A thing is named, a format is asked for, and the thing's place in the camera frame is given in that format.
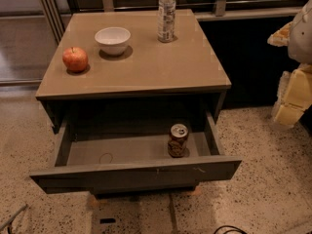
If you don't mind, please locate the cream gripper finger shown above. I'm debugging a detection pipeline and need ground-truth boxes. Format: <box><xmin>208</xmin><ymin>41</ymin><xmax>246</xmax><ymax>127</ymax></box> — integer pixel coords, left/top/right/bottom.
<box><xmin>267</xmin><ymin>22</ymin><xmax>292</xmax><ymax>47</ymax></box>
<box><xmin>272</xmin><ymin>64</ymin><xmax>312</xmax><ymax>127</ymax></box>

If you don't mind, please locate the orange soda can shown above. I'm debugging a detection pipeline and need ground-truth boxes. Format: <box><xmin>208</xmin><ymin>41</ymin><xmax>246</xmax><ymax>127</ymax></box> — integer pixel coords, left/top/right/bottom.
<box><xmin>168</xmin><ymin>124</ymin><xmax>189</xmax><ymax>158</ymax></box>

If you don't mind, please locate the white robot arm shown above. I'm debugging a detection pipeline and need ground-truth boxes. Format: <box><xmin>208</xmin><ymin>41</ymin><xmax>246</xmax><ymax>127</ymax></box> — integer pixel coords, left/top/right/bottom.
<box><xmin>267</xmin><ymin>0</ymin><xmax>312</xmax><ymax>129</ymax></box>

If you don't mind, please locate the grey drawer cabinet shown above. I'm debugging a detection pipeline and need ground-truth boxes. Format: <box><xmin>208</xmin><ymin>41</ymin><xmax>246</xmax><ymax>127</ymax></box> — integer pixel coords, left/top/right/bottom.
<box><xmin>34</xmin><ymin>9</ymin><xmax>232</xmax><ymax>200</ymax></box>

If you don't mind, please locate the open grey top drawer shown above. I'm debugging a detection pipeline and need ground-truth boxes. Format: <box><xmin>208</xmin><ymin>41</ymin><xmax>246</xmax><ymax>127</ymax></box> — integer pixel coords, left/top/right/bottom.
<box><xmin>30</xmin><ymin>110</ymin><xmax>242</xmax><ymax>195</ymax></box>

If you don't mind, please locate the clear plastic water bottle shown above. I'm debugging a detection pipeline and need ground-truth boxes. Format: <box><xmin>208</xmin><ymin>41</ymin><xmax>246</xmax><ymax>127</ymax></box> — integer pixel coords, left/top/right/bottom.
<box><xmin>157</xmin><ymin>0</ymin><xmax>176</xmax><ymax>43</ymax></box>

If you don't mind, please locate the white ceramic bowl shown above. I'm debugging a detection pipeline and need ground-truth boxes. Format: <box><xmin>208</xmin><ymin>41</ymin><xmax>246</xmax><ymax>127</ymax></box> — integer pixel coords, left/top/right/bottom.
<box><xmin>95</xmin><ymin>27</ymin><xmax>131</xmax><ymax>56</ymax></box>

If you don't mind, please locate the red apple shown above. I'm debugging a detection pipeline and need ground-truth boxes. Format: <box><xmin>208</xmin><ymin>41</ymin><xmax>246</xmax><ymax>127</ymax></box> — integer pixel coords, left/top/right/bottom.
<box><xmin>62</xmin><ymin>47</ymin><xmax>89</xmax><ymax>72</ymax></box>

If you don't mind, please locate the grey metal rod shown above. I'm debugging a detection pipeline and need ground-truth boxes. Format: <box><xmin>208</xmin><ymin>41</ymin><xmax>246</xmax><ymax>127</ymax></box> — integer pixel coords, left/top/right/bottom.
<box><xmin>0</xmin><ymin>204</ymin><xmax>28</xmax><ymax>231</ymax></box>

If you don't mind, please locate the black floor cable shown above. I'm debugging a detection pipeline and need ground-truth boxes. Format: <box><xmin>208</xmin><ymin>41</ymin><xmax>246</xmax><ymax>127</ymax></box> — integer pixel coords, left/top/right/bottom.
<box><xmin>213</xmin><ymin>224</ymin><xmax>248</xmax><ymax>234</ymax></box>

